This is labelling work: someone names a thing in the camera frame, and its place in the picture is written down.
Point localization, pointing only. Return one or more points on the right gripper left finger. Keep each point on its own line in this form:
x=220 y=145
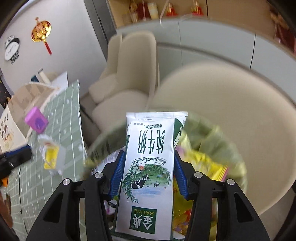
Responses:
x=59 y=218

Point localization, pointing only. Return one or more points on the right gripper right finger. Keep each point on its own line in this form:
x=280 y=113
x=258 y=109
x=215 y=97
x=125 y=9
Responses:
x=237 y=218

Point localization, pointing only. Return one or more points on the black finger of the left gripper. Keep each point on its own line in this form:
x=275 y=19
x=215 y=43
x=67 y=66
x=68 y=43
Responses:
x=12 y=159

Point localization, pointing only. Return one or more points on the green white milk carton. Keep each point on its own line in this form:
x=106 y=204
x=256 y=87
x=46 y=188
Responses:
x=145 y=204

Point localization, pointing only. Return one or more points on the yellow-green trash bag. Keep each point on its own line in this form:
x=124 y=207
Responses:
x=199 y=135

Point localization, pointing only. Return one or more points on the green grid tablecloth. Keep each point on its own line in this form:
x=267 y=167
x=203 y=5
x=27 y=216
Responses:
x=30 y=185

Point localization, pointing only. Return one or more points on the white yellow toy chair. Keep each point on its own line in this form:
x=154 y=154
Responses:
x=53 y=155

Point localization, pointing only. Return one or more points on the pink toy bin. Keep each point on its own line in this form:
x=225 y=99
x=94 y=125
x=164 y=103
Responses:
x=36 y=120

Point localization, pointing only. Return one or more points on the purple yellow cracker bag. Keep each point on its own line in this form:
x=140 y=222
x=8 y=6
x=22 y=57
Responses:
x=203 y=163

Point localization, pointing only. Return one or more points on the red yellow snack bag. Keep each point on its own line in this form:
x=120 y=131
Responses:
x=182 y=209

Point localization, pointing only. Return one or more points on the beige chair far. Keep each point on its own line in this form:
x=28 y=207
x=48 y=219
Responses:
x=102 y=88

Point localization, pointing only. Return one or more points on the beige chair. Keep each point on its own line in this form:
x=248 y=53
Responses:
x=102 y=88
x=137 y=80

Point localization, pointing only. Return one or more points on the beige chair near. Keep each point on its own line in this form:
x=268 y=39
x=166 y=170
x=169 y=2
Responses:
x=137 y=80

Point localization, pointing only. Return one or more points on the panda wall clock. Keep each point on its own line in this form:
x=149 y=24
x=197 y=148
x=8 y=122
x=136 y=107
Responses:
x=12 y=46

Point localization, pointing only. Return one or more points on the gold red wall ornament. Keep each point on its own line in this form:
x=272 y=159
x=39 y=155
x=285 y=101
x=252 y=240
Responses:
x=41 y=32

